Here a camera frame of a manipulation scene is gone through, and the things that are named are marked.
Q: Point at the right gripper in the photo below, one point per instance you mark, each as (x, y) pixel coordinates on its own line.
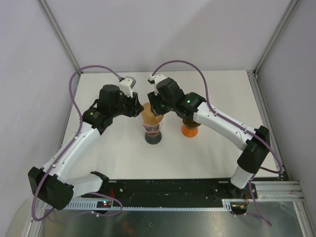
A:
(154, 101)

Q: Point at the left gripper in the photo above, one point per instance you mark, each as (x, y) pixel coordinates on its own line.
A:
(132, 101)

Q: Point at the dark green dripper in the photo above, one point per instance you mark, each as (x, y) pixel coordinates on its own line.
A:
(190, 124)

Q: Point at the orange glass carafe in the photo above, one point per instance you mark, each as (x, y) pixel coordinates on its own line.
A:
(189, 132)

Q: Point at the clear glass dripper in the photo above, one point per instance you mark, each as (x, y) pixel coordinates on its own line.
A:
(152, 129)

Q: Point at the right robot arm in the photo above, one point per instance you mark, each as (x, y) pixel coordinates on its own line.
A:
(253, 142)

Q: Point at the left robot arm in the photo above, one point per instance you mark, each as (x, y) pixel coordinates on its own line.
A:
(51, 182)

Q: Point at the black red carafe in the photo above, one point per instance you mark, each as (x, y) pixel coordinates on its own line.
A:
(154, 138)

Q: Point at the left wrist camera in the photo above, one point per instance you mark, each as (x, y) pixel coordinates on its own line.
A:
(126, 85)

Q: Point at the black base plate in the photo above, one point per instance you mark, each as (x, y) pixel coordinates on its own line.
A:
(174, 192)

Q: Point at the grey cable duct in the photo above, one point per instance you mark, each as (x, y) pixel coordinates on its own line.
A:
(102, 205)

